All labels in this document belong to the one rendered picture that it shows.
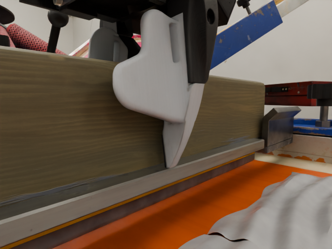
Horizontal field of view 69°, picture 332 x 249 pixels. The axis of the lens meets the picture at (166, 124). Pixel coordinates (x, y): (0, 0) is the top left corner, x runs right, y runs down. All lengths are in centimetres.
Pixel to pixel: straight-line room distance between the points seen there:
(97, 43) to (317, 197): 21
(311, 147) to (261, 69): 194
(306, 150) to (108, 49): 30
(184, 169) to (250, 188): 10
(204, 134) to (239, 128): 6
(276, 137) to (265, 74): 197
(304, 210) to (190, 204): 8
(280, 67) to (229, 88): 201
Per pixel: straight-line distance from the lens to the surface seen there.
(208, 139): 21
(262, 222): 17
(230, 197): 22
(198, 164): 18
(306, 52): 221
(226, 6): 23
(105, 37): 19
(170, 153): 15
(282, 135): 35
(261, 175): 29
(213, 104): 21
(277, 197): 22
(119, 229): 17
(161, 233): 17
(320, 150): 39
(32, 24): 464
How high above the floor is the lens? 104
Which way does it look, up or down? 6 degrees down
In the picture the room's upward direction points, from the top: straight up
